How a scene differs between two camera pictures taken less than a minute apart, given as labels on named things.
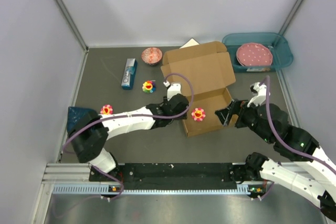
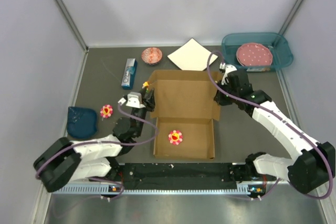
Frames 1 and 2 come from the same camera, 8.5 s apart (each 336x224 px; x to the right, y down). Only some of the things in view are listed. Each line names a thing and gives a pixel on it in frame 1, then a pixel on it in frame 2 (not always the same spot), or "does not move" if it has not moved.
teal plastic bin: [258, 52] does not move
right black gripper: [236, 107] to [220, 99]
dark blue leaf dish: [78, 116] does not move
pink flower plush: [106, 109] does not move
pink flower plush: [198, 114] to [175, 137]
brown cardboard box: [209, 69] to [184, 114]
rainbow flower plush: [149, 86] does not move
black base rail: [173, 176] does not move
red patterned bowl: [151, 55] does not move
